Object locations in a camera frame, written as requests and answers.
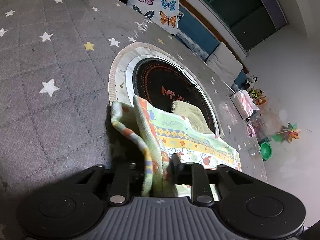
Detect grey plain pillow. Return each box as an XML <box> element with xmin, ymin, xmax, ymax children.
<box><xmin>206</xmin><ymin>42</ymin><xmax>243</xmax><ymax>87</ymax></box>

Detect panda plush toy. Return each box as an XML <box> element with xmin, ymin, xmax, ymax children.
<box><xmin>241</xmin><ymin>75</ymin><xmax>257</xmax><ymax>90</ymax></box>

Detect orange fox plush toy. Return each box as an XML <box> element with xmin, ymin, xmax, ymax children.
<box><xmin>254</xmin><ymin>96</ymin><xmax>267</xmax><ymax>106</ymax></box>

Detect round induction cooker inset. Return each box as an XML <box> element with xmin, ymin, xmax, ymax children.
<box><xmin>108</xmin><ymin>42</ymin><xmax>223</xmax><ymax>138</ymax></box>

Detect green plastic bowl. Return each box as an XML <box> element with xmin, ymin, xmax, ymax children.
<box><xmin>260</xmin><ymin>142</ymin><xmax>272</xmax><ymax>161</ymax></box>

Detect grey star tablecloth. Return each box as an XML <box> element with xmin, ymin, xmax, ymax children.
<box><xmin>1</xmin><ymin>0</ymin><xmax>267</xmax><ymax>239</ymax></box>

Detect pink tissue pack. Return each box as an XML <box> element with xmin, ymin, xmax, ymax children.
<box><xmin>230</xmin><ymin>90</ymin><xmax>259</xmax><ymax>119</ymax></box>

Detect colourful pinwheel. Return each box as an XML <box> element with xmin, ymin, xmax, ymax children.
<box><xmin>271</xmin><ymin>123</ymin><xmax>300</xmax><ymax>143</ymax></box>

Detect butterfly print pillow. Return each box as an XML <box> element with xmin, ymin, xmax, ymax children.
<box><xmin>127</xmin><ymin>0</ymin><xmax>180</xmax><ymax>36</ymax></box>

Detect yellow bear plush toy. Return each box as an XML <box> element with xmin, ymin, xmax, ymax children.
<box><xmin>249</xmin><ymin>89</ymin><xmax>264</xmax><ymax>99</ymax></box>

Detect dark window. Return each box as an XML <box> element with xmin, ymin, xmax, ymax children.
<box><xmin>201</xmin><ymin>0</ymin><xmax>287</xmax><ymax>52</ymax></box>

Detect pink hair scrunchie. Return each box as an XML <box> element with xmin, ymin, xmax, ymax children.
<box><xmin>246</xmin><ymin>123</ymin><xmax>255</xmax><ymax>138</ymax></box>

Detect clear plastic storage box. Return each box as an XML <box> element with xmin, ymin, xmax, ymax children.
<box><xmin>250</xmin><ymin>114</ymin><xmax>270</xmax><ymax>144</ymax></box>

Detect blue sofa bench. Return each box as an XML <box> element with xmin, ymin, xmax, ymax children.
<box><xmin>92</xmin><ymin>0</ymin><xmax>251</xmax><ymax>93</ymax></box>

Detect green patterned child garment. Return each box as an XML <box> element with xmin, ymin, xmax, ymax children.
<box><xmin>111</xmin><ymin>95</ymin><xmax>241</xmax><ymax>197</ymax></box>

